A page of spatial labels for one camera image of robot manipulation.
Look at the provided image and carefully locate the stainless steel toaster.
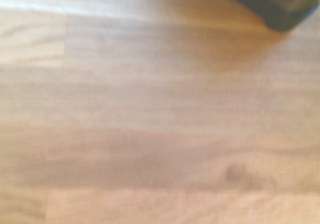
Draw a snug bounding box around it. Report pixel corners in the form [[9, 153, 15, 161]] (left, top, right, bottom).
[[211, 0, 320, 32]]

